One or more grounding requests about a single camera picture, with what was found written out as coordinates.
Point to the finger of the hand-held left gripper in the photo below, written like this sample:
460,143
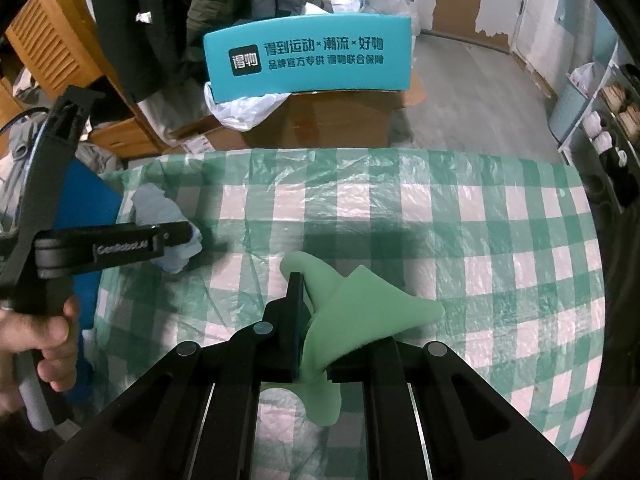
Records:
175,236

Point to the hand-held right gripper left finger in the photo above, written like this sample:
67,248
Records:
295,320

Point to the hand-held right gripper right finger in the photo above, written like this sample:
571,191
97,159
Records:
380,360

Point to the green felt cloth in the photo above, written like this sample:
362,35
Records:
360,315

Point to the person's left hand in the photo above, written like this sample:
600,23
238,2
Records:
55,335

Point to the light blue cloth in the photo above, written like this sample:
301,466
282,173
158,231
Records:
160,205

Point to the blue board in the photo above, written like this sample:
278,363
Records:
95,195

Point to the brown labelled cardboard carton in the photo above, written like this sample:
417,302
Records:
210,137

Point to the grey clothing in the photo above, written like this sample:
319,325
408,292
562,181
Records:
100,157

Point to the white plastic bag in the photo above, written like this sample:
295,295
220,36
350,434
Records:
240,107

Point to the green checked plastic tablecloth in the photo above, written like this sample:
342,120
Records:
450,220

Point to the black jacket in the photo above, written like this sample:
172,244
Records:
145,25

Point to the wooden cabinet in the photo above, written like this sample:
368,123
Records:
55,35

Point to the teal printed cardboard box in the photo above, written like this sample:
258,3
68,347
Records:
310,60

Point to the red packet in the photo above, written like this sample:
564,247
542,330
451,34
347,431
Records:
585,472

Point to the pale blue waste bin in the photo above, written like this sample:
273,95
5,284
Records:
567,110

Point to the small white object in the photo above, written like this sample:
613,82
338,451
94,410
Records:
592,122
603,141
621,157

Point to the clear plastic bag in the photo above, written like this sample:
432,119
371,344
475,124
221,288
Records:
390,5

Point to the white shelf unit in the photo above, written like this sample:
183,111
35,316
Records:
600,105

